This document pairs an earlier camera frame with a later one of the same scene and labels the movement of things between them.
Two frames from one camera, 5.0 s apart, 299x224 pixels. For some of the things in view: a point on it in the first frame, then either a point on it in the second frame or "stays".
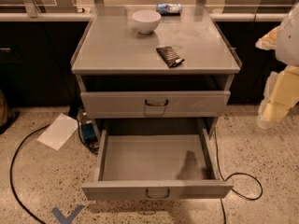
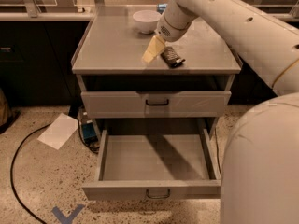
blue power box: (89, 133) stays
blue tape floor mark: (69, 217) stays
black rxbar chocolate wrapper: (170, 57) stays
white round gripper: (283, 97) → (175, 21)
